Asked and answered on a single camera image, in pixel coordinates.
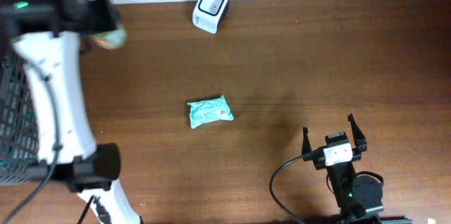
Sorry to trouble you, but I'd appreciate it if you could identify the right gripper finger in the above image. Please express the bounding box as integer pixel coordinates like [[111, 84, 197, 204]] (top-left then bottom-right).
[[348, 113, 367, 152], [301, 127, 312, 161]]

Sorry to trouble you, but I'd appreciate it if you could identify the green lid jar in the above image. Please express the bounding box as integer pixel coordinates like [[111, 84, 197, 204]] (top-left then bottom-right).
[[89, 24, 128, 49]]

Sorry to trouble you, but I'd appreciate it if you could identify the teal tissue pack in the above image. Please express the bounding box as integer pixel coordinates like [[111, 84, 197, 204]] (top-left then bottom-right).
[[187, 95, 234, 129]]

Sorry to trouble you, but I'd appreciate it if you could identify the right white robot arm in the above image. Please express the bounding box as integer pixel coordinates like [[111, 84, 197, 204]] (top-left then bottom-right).
[[302, 114, 413, 223]]

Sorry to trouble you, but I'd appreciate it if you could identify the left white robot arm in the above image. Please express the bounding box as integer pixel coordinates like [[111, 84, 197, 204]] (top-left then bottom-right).
[[1, 0, 142, 223]]

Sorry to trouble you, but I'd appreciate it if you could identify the white barcode scanner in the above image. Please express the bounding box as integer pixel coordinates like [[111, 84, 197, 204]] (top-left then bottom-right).
[[192, 0, 230, 34]]

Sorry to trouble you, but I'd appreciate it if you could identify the dark grey plastic basket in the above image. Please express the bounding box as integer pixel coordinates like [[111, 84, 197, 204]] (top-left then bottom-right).
[[1, 46, 39, 186]]

